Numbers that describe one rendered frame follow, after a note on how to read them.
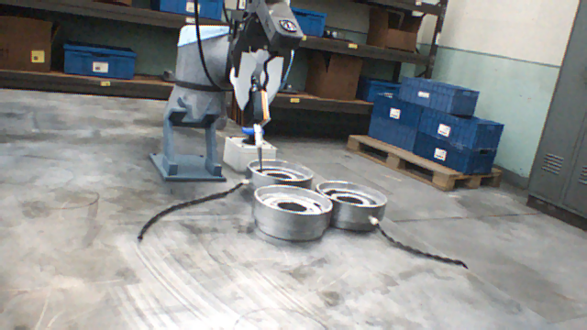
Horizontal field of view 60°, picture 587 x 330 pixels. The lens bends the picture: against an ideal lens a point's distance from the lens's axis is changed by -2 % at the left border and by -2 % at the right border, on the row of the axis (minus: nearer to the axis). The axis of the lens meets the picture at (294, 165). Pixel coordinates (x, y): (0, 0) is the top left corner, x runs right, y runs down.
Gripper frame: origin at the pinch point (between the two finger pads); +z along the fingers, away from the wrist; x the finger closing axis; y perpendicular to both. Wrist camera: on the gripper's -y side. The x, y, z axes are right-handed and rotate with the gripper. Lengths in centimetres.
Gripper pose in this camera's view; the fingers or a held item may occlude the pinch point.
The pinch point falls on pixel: (255, 104)
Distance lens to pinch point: 82.8
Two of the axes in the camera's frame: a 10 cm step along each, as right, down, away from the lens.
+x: -8.9, -0.3, -4.5
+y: -4.3, -3.1, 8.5
